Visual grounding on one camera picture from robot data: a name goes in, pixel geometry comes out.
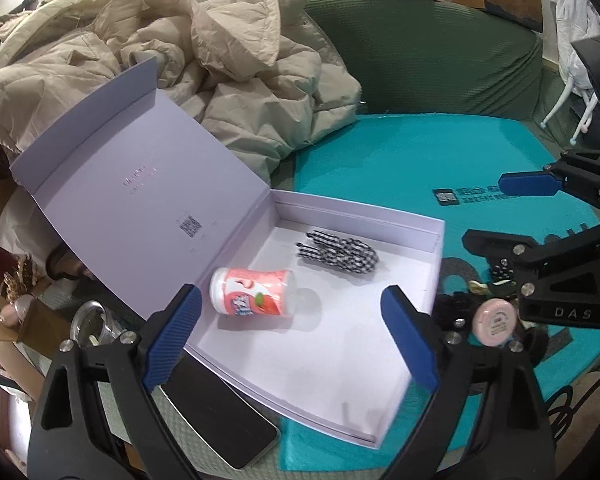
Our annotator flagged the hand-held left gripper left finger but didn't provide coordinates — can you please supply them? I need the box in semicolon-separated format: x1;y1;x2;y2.
27;284;203;480

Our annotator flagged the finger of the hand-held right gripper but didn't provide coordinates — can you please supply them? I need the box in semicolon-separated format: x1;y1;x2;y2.
462;220;600;332
499;149;600;221

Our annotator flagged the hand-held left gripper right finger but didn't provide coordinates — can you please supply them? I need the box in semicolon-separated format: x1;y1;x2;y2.
380;284;557;480

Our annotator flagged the pink round compact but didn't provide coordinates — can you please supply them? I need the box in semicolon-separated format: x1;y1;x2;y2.
471;297;520;347

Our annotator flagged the lavender gift box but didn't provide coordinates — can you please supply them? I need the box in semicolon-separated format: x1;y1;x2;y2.
10;55;446;448

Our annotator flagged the white drying rack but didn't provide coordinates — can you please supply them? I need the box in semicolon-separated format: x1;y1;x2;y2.
540;80;598;143

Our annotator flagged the white garment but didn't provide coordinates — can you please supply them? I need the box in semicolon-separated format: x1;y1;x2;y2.
552;0;600;96

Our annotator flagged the glass jar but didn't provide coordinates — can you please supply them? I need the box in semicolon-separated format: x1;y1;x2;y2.
70;300;136;348

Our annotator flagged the pink gum bottle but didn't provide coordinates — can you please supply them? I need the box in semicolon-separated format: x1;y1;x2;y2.
209;266;301;318

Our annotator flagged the teal foam mat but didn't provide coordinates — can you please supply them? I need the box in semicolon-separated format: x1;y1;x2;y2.
277;112;600;471

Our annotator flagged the black smartphone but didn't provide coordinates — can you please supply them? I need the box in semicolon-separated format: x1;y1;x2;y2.
160;360;281;471

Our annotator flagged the black white gingham scrunchie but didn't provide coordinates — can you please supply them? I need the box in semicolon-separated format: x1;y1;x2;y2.
295;228;381;276

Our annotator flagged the small brown cardboard box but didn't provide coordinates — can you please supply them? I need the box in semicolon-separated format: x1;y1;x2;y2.
0;302;51;348

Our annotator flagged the green sofa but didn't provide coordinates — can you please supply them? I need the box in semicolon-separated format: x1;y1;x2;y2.
40;0;600;480

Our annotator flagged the gold brown ornament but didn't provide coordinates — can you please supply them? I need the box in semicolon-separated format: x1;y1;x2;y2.
2;255;37;301

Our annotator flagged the white plastic bag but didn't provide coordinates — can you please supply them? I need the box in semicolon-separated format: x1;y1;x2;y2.
0;192;68;281

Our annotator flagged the beige down jacket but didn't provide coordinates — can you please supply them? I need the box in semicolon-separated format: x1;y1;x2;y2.
0;0;363;186

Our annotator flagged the black polka dot hair tie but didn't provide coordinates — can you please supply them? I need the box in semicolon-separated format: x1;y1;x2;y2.
485;255;516;282

